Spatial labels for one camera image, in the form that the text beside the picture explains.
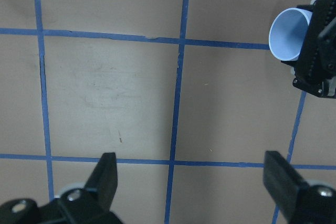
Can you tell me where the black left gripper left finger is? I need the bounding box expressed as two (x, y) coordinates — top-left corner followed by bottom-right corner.
(1, 153), (122, 223)

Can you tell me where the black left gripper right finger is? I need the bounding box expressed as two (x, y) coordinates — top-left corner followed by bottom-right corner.
(263, 151), (335, 223)

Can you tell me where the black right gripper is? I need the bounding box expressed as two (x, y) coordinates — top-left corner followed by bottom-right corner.
(281, 0), (335, 98)

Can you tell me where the light blue plastic cup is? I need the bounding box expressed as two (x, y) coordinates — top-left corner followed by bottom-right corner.
(268, 8), (312, 61)

